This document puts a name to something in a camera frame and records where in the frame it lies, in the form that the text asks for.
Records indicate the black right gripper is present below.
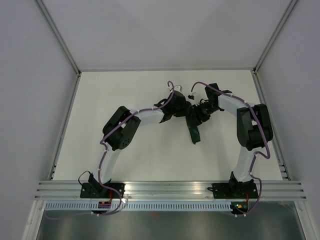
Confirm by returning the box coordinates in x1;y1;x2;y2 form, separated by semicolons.
189;102;220;129

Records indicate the green cloth napkin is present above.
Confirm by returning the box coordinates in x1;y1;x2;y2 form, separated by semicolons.
185;105;201;145

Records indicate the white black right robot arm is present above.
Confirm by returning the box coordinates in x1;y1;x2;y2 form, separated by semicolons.
187;83;273;199

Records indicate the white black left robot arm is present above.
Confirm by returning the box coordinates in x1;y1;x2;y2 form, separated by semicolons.
80;89;193;200

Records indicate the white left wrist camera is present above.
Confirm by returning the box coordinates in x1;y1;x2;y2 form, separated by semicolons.
168;85;183;93

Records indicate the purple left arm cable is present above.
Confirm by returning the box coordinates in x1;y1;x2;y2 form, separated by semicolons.
43;80;176;221

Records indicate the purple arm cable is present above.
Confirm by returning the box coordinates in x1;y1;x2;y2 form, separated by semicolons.
43;80;176;221
191;81;271;218

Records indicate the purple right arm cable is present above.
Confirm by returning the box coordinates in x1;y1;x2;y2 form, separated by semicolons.
191;81;271;218

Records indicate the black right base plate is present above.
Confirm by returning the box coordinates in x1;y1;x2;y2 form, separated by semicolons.
210;183;259;200

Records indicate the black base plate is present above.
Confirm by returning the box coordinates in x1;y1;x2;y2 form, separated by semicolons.
80;182;125;199
210;183;259;200

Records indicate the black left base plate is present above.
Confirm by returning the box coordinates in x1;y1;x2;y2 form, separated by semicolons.
80;182;125;199

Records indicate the aluminium frame rail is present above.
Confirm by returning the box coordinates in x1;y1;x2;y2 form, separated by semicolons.
33;180;307;201

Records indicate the white slotted cable duct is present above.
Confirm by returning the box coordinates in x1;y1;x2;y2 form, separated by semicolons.
44;200;232;212

